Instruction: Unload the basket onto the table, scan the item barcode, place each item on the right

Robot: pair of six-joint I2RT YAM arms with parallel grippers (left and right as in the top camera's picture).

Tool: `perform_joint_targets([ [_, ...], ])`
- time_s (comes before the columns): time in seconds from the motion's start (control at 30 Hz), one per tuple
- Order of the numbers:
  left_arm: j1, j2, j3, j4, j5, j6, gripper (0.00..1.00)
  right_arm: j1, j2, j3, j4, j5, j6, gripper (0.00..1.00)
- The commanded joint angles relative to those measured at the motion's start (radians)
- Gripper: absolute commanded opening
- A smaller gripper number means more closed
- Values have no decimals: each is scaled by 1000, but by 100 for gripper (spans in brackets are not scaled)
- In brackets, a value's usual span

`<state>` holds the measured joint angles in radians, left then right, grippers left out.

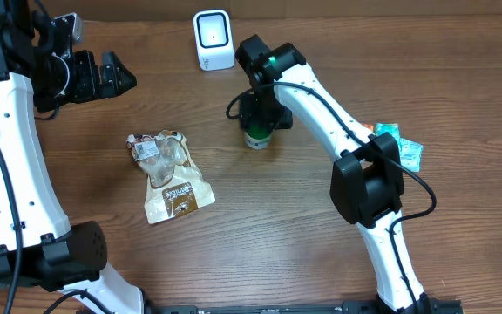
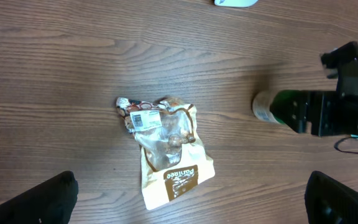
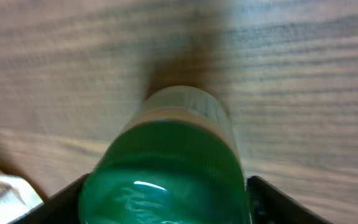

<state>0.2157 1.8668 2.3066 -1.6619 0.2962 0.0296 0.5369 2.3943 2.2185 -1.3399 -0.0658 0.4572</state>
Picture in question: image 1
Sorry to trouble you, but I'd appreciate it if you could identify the green lid jar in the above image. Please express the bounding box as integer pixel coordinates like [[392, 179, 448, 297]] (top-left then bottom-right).
[[244, 126, 272, 150]]

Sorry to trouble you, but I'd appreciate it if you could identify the small orange snack packet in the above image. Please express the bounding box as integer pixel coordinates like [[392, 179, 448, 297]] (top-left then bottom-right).
[[363, 124, 376, 133]]

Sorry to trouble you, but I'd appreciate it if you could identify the brown beige cookie pouch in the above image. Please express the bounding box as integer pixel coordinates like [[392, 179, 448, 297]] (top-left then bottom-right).
[[126, 130, 215, 224]]

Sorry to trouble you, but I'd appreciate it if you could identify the small teal white packet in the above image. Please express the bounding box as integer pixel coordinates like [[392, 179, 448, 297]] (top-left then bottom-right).
[[376, 123, 400, 141]]

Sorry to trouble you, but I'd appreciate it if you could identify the teal tissue packet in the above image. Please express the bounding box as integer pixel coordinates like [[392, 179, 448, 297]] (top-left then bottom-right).
[[399, 138, 424, 173]]

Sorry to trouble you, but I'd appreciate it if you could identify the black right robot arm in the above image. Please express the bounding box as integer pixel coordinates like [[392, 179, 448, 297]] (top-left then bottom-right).
[[234, 35, 431, 313]]

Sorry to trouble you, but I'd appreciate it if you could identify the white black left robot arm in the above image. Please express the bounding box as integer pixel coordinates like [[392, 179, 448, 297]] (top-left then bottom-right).
[[0, 0, 152, 313]]

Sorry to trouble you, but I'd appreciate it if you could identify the white barcode scanner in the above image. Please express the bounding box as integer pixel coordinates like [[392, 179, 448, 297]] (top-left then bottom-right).
[[193, 10, 235, 71]]

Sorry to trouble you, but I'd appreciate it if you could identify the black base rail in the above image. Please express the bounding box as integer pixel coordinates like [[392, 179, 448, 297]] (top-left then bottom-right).
[[153, 297, 464, 314]]

